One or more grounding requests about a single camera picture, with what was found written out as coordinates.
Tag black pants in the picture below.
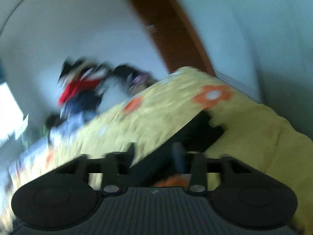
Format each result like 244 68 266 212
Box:
127 111 225 187

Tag yellow floral bed quilt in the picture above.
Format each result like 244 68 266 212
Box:
1 67 312 234

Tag pile of mixed clothes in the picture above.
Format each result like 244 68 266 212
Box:
45 58 157 136

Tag red puffer jacket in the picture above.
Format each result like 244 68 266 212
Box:
58 76 101 106

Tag brown wooden door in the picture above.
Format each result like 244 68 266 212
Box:
129 0 215 76

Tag window with grey frame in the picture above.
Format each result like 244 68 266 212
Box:
0 82 29 146

